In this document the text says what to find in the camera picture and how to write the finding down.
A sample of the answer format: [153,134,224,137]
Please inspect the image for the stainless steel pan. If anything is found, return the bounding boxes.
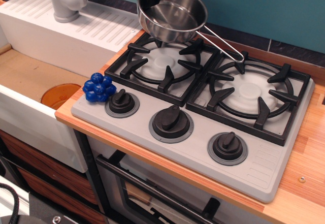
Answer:
[137,0,245,63]

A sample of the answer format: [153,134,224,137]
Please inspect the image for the blue toy blueberry cluster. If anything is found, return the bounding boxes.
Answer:
[82,73,116,103]

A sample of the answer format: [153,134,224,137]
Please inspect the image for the black left stove knob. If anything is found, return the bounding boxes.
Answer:
[105,89,140,118]

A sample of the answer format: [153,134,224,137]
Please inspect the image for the black stove knob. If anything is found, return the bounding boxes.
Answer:
[149,105,194,144]
[105,89,140,118]
[207,132,248,166]

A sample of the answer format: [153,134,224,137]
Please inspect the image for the black middle stove knob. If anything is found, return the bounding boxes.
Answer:
[149,105,194,144]

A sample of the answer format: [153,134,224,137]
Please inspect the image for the grey toy stove top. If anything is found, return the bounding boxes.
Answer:
[71,33,315,202]

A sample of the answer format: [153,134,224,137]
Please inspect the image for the black right stove knob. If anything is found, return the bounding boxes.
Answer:
[207,132,248,166]

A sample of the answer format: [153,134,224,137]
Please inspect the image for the black left burner grate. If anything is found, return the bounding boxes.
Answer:
[105,33,219,107]

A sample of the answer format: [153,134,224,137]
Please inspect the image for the black burner grate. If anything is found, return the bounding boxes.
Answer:
[105,33,219,107]
[186,52,314,146]

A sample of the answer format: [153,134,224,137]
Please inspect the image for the white sink unit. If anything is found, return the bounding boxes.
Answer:
[1,0,141,173]

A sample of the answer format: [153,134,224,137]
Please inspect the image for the teal cabinet right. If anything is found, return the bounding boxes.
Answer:
[202,0,324,53]

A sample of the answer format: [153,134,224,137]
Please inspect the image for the black right burner grate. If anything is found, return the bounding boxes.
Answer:
[186,52,314,146]

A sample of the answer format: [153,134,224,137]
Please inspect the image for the wooden drawer fronts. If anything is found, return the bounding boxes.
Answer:
[1,131,108,223]

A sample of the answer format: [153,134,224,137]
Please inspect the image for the oven door with handle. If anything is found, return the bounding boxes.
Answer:
[94,150,267,223]

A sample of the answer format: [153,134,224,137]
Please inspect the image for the black braided cable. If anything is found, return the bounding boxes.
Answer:
[0,183,20,224]

